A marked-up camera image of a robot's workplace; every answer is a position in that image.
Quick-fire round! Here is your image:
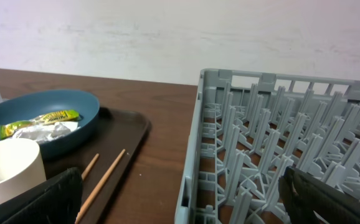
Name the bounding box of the grey dishwasher rack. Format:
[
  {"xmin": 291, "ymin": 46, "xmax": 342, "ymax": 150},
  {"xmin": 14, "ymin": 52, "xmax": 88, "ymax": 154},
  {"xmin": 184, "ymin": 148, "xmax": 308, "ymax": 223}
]
[{"xmin": 174, "ymin": 69, "xmax": 360, "ymax": 223}]

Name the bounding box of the wooden chopstick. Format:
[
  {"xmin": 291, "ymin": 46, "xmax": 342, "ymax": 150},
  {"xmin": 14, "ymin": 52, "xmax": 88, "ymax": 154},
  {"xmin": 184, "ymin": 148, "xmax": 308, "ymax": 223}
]
[
  {"xmin": 82, "ymin": 153, "xmax": 100, "ymax": 180},
  {"xmin": 75, "ymin": 149, "xmax": 126, "ymax": 224}
]

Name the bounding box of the yellow green snack wrapper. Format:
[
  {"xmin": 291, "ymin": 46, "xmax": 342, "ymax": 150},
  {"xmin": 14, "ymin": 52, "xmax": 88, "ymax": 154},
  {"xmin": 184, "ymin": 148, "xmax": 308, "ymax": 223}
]
[{"xmin": 0, "ymin": 110, "xmax": 80, "ymax": 140}]

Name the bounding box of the white cup pink inside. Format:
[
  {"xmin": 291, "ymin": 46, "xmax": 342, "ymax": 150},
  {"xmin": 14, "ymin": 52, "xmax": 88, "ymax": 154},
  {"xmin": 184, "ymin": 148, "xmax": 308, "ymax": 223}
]
[{"xmin": 0, "ymin": 139, "xmax": 46, "ymax": 204}]

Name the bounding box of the white napkin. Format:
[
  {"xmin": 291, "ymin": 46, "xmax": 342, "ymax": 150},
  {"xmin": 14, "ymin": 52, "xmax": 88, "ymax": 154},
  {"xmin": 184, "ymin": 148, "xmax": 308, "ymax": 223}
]
[{"xmin": 12, "ymin": 121, "xmax": 80, "ymax": 144}]

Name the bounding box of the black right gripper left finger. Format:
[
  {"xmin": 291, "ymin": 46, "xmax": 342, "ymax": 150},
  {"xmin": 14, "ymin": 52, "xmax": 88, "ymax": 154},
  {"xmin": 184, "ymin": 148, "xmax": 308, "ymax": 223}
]
[{"xmin": 0, "ymin": 167, "xmax": 83, "ymax": 224}]

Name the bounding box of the brown plastic tray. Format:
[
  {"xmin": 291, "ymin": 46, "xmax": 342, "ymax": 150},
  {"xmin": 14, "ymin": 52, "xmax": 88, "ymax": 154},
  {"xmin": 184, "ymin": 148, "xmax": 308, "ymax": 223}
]
[{"xmin": 44, "ymin": 108, "xmax": 150, "ymax": 224}]

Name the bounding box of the dark blue plate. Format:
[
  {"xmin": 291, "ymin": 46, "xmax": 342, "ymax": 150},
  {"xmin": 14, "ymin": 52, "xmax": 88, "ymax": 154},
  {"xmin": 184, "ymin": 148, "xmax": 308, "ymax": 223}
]
[{"xmin": 0, "ymin": 90, "xmax": 100, "ymax": 161}]

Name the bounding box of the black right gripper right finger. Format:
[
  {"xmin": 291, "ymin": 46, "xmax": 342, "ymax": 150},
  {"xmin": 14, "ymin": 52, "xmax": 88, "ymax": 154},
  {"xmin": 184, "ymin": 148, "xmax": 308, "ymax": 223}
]
[{"xmin": 278, "ymin": 166, "xmax": 360, "ymax": 224}]

